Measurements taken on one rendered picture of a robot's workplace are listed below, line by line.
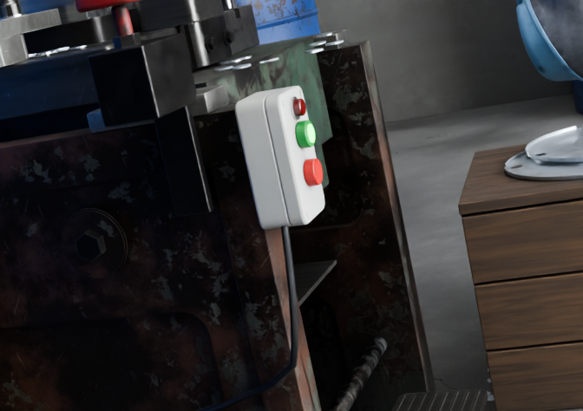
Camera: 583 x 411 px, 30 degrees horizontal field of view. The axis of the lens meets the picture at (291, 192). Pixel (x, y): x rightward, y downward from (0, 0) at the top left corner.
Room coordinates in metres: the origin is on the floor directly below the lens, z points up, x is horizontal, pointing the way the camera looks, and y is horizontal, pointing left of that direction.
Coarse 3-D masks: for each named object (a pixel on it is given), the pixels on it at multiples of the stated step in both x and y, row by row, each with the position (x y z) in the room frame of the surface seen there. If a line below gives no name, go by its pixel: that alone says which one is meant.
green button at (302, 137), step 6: (300, 126) 1.09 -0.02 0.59; (306, 126) 1.09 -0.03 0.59; (312, 126) 1.10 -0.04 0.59; (300, 132) 1.08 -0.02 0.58; (306, 132) 1.08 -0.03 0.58; (300, 138) 1.08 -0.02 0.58; (306, 138) 1.08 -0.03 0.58; (300, 144) 1.08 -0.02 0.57; (306, 144) 1.08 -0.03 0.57; (312, 144) 1.09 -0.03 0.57
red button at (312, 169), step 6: (306, 162) 1.09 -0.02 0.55; (312, 162) 1.09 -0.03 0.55; (318, 162) 1.10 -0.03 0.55; (306, 168) 1.08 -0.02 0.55; (312, 168) 1.08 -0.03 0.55; (318, 168) 1.09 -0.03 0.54; (306, 174) 1.08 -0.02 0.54; (312, 174) 1.08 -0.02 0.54; (318, 174) 1.09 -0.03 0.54; (306, 180) 1.08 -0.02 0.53; (312, 180) 1.08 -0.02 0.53; (318, 180) 1.09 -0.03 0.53
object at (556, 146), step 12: (564, 132) 1.91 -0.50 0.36; (576, 132) 1.89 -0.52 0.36; (528, 144) 1.85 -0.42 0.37; (540, 144) 1.85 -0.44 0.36; (552, 144) 1.83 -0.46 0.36; (564, 144) 1.81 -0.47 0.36; (576, 144) 1.78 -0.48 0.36; (528, 156) 1.78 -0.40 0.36; (540, 156) 1.73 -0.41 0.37; (552, 156) 1.74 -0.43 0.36; (564, 156) 1.72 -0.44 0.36; (576, 156) 1.70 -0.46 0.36
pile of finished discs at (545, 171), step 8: (512, 160) 1.80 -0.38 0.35; (520, 160) 1.79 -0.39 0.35; (528, 160) 1.78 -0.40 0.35; (536, 160) 1.77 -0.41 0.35; (520, 168) 1.73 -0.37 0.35; (528, 168) 1.72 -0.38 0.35; (536, 168) 1.71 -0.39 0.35; (544, 168) 1.70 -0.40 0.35; (552, 168) 1.69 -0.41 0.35; (560, 168) 1.67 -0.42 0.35; (568, 168) 1.66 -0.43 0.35; (576, 168) 1.65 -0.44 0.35; (512, 176) 1.69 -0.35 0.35; (520, 176) 1.67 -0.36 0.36; (528, 176) 1.65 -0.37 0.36; (536, 176) 1.63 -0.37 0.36; (544, 176) 1.62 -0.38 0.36; (552, 176) 1.61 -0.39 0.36; (560, 176) 1.60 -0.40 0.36; (568, 176) 1.59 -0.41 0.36; (576, 176) 1.59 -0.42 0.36
